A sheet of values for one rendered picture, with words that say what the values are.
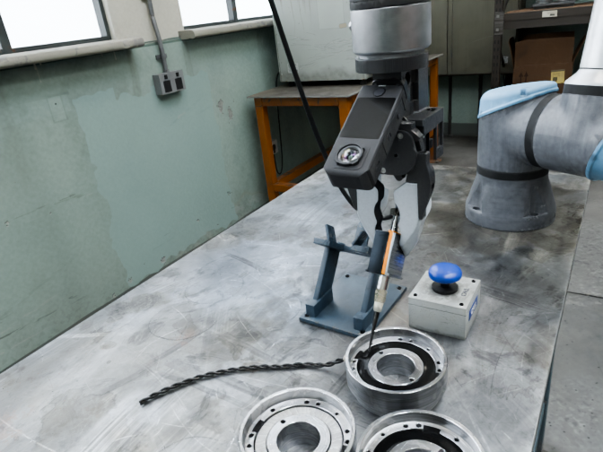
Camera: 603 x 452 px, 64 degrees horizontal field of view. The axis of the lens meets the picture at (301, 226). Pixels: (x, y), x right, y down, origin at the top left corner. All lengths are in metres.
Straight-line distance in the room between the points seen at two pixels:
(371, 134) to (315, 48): 2.31
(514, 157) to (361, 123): 0.44
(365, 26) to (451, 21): 3.78
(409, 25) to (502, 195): 0.47
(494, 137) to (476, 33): 3.36
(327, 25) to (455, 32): 1.73
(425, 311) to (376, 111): 0.27
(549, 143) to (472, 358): 0.36
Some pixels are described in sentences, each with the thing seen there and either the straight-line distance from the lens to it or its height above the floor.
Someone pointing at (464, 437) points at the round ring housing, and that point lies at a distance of 0.47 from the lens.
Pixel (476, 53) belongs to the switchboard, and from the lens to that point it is 4.21.
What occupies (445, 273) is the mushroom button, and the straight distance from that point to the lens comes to 0.61.
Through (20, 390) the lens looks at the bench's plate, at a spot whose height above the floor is 0.80.
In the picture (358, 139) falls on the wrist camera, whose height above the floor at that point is 1.07.
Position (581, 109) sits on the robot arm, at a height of 1.01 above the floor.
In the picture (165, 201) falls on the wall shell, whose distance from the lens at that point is 2.41.
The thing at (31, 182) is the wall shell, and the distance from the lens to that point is 2.03.
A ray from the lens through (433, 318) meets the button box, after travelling 0.62.
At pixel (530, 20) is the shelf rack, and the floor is 0.95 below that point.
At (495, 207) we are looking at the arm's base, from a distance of 0.89.
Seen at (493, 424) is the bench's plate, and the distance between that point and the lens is 0.53.
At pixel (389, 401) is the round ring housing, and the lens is 0.50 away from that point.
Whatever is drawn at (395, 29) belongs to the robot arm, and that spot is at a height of 1.16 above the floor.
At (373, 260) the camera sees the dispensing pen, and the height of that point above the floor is 0.92.
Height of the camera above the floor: 1.18
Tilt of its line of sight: 24 degrees down
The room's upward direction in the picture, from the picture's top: 7 degrees counter-clockwise
